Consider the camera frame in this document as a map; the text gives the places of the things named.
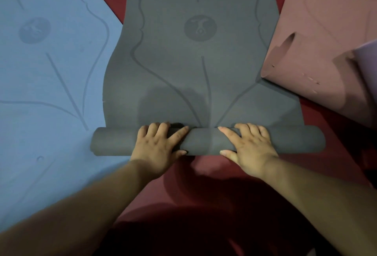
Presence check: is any person's left hand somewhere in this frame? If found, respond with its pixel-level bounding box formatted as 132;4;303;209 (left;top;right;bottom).
130;122;189;178

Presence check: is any person's right hand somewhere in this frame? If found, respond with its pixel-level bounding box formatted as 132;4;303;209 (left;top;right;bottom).
218;123;279;179

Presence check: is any grey yoga mat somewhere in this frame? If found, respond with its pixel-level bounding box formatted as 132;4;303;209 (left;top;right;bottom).
90;0;327;157

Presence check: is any person's left forearm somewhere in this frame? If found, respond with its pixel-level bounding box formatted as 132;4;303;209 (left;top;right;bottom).
0;159;161;256

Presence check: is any person's right forearm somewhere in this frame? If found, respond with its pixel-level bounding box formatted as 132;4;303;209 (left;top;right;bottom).
259;156;377;256

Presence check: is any person's dark red clothing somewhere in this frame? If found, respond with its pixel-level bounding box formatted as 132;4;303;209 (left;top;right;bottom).
97;203;333;256

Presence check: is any blue yoga mat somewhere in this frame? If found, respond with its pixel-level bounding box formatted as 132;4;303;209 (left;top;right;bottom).
0;0;131;233

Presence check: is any pink yoga mat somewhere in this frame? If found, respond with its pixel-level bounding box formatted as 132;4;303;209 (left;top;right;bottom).
260;0;377;129

